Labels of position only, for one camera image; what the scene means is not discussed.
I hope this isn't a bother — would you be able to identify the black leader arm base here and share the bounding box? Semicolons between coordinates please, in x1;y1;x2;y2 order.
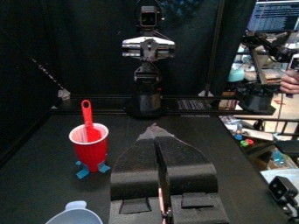
236;82;278;116

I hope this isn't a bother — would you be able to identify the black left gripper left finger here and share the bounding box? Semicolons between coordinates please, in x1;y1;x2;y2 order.
108;122;164;224

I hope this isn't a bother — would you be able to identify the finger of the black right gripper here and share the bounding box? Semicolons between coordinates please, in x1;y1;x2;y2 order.
148;38;160;62
139;38;151;62

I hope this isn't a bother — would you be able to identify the striped white label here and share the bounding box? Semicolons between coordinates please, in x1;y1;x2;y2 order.
176;99;208;111

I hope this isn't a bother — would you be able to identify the person's hand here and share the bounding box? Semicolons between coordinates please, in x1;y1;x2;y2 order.
279;69;299;95

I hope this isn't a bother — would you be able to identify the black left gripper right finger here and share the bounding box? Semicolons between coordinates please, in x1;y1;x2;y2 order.
153;125;231;224

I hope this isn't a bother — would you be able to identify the teal round object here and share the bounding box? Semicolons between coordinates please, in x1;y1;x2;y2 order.
227;69;247;83

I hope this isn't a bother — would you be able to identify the black frame post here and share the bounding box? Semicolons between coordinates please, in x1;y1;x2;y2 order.
204;0;227;95

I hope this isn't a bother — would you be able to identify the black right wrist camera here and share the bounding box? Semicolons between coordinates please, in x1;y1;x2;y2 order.
137;5;160;29

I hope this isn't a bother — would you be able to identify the white corner bracket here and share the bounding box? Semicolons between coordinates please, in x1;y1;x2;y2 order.
197;89;215;98
57;88;72;101

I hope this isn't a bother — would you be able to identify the thin diagonal rod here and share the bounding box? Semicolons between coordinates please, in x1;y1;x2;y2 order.
29;56;68;92

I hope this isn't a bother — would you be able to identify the blue cup holder stand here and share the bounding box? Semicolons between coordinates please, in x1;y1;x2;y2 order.
73;159;112;179

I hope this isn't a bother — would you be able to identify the red plastic spoon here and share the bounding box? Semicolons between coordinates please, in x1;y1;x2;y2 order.
80;99;103;144

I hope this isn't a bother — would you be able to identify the black webcam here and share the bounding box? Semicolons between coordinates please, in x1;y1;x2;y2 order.
267;175;299;203

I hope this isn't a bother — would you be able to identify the computer monitor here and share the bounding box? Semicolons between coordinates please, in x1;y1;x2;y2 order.
247;0;299;32

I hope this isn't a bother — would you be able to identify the red plastic cup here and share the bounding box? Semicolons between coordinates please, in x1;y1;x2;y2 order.
68;122;109;173

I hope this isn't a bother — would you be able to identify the pale blue measuring cup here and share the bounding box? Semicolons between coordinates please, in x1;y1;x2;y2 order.
44;199;104;224

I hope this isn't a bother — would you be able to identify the blue plastic bottle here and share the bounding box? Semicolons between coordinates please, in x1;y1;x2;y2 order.
271;149;286;165

